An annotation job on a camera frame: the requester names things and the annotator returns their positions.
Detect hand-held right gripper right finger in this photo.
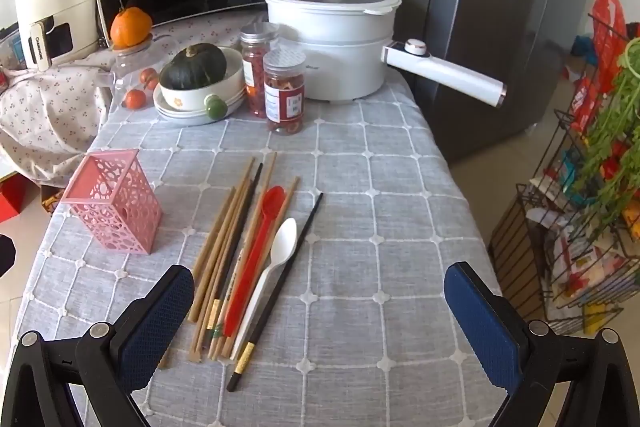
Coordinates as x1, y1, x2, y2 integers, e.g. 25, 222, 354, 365
443, 261, 640, 427

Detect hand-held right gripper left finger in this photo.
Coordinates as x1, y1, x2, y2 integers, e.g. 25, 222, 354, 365
0, 264, 196, 427

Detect plastic wooden chopstick pair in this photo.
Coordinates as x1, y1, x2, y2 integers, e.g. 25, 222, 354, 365
210, 151, 279, 360

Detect bundle of wooden chopsticks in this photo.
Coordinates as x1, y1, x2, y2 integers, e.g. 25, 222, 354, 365
157, 156, 302, 370

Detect pink perforated utensil holder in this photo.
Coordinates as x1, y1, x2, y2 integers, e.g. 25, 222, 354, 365
60, 149, 163, 256

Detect black chopstick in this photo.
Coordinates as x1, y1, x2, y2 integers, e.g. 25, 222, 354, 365
226, 192, 325, 393
215, 163, 264, 343

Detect white plastic spoon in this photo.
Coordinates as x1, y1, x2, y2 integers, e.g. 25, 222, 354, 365
230, 217, 299, 363

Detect red plastic spoon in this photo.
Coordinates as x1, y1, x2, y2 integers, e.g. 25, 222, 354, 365
222, 186, 287, 339

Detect brown slatted board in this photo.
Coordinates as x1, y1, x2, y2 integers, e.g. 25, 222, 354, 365
489, 194, 551, 318

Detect grey checked tablecloth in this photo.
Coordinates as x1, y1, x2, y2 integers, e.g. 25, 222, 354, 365
10, 69, 503, 427

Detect red box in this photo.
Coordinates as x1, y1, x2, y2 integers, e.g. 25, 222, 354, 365
0, 179, 33, 225

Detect white plate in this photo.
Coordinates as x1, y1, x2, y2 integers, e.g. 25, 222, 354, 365
154, 82, 247, 120
152, 89, 247, 128

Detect white flower-print bowl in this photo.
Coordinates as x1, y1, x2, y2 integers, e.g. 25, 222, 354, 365
160, 47, 246, 118

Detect green leafy vegetables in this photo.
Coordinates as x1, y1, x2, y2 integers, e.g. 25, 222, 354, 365
582, 37, 640, 228

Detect dark green squash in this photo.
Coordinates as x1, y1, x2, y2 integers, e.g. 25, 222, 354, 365
159, 43, 227, 90

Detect clear glass jar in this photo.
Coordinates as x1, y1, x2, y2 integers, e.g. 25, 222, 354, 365
109, 39, 156, 108

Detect white lid dried fruit jar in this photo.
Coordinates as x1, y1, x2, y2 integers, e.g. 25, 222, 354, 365
263, 48, 307, 135

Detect silver lid dried fruit jar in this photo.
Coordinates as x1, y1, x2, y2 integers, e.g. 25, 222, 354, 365
239, 24, 279, 118

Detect grey refrigerator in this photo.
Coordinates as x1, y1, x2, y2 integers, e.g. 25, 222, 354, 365
345, 0, 598, 165

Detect orange fruit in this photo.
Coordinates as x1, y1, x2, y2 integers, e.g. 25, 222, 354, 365
110, 7, 153, 48

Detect white electric cooking pot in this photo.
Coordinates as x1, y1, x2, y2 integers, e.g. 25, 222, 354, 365
263, 0, 508, 108

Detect red snack bag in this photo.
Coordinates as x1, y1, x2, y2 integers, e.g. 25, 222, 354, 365
592, 0, 628, 72

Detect black wire storage rack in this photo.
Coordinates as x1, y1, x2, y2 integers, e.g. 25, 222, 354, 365
490, 12, 640, 335

